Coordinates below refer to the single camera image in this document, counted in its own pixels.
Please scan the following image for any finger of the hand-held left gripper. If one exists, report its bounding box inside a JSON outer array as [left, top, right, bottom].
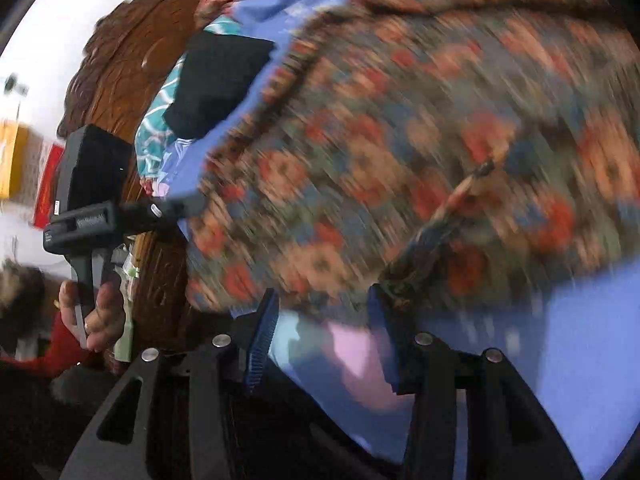
[[117, 192, 208, 236]]

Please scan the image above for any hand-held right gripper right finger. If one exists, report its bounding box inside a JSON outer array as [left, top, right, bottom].
[[367, 282, 583, 480]]

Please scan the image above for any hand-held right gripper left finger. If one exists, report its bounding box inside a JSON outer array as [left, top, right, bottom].
[[60, 287, 281, 480]]

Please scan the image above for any floral patterned garment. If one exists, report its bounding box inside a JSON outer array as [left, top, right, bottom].
[[185, 0, 640, 321]]

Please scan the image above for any person's left forearm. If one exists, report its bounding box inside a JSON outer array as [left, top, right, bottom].
[[0, 315, 106, 376]]

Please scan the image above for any person's left hand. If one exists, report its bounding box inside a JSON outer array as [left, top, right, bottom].
[[57, 280, 126, 353]]

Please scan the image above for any teal chevron pillow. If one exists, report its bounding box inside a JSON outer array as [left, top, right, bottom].
[[134, 15, 241, 196]]

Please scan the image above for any yellow box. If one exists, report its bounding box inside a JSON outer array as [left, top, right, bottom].
[[0, 120, 28, 200]]

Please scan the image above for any carved wooden headboard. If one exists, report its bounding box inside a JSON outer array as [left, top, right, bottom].
[[56, 0, 236, 356]]

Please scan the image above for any black folded garment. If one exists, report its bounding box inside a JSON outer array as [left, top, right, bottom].
[[162, 30, 276, 140]]

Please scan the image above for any blue printed bedsheet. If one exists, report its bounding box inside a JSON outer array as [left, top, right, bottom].
[[170, 0, 640, 480]]

